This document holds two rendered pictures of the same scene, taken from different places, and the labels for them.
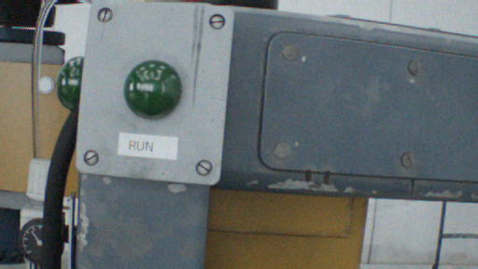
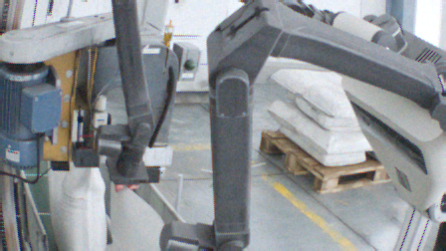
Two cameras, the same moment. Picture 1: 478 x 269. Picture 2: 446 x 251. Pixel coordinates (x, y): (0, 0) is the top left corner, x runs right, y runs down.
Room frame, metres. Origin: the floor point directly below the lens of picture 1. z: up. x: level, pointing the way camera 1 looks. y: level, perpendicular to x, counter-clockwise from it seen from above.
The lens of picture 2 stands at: (1.06, 1.72, 1.72)
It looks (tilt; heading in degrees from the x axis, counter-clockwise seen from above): 19 degrees down; 248
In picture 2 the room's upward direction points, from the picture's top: 9 degrees clockwise
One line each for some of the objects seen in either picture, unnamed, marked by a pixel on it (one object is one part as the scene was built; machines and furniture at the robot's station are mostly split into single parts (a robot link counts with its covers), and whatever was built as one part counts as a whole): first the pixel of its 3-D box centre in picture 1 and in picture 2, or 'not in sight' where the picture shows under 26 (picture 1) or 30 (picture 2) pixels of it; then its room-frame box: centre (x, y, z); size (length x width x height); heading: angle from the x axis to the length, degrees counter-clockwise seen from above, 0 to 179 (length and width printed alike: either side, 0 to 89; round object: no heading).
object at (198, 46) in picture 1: (151, 89); (183, 61); (0.52, 0.05, 1.29); 0.08 x 0.05 x 0.09; 96
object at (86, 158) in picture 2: not in sight; (85, 154); (0.79, 0.09, 1.04); 0.08 x 0.06 x 0.05; 6
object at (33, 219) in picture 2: not in sight; (24, 211); (1.00, -0.47, 0.54); 1.05 x 0.02 x 0.41; 96
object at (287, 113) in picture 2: not in sight; (317, 115); (-1.27, -2.39, 0.32); 0.67 x 0.42 x 0.14; 10
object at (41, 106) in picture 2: not in sight; (40, 112); (0.96, 0.35, 1.25); 0.10 x 0.08 x 0.12; 31
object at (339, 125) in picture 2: not in sight; (330, 109); (-1.26, -2.20, 0.44); 0.66 x 0.42 x 0.14; 91
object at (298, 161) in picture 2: not in sight; (352, 154); (-1.59, -2.24, 0.07); 1.20 x 0.82 x 0.14; 8
